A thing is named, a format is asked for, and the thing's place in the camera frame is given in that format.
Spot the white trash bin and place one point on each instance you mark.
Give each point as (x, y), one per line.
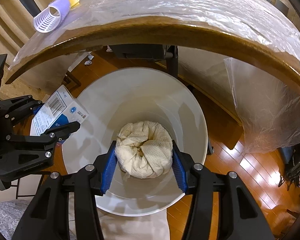
(140, 92)

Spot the beige patterned curtain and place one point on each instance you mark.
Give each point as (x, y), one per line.
(10, 25)

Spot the purple hair roller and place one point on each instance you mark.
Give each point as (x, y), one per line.
(62, 7)

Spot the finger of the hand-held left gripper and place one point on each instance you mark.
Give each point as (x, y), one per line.
(62, 128)
(36, 110)

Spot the white barcode box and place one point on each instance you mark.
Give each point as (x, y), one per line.
(57, 102)

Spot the black backpack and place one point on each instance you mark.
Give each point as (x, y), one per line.
(297, 165)

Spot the crumpled white paper scrap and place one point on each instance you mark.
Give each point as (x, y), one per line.
(89, 60)

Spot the cream paper towel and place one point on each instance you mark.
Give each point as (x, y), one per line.
(145, 152)

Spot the grey speckled cloth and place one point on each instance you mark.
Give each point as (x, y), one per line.
(5, 217)

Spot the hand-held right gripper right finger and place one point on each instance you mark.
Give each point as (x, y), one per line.
(181, 170)

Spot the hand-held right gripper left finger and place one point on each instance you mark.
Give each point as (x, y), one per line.
(107, 170)

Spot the wooden table with plastic cover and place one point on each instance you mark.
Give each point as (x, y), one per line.
(165, 2)

